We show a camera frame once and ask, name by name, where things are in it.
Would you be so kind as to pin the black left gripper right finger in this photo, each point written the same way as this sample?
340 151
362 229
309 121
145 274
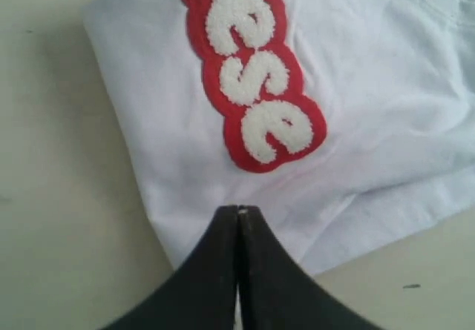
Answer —
274 292

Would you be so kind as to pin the white t-shirt red patch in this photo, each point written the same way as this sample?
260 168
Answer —
349 123

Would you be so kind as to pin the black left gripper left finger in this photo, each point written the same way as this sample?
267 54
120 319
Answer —
201 293

